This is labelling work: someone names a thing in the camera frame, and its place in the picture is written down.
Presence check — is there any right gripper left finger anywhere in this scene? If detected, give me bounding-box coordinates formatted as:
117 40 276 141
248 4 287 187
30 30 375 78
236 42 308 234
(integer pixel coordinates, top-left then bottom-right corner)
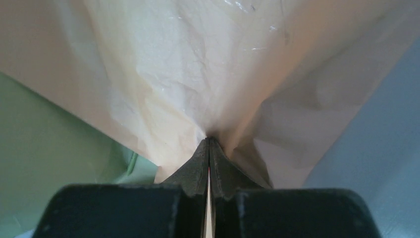
33 139 209 238

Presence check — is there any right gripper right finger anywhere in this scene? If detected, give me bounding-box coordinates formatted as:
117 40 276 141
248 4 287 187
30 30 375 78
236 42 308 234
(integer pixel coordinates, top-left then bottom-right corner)
209 138 380 238

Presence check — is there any two-sided peach green wrapping paper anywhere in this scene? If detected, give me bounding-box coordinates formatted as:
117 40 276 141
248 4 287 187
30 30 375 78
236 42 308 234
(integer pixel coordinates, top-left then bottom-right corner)
0 0 420 238

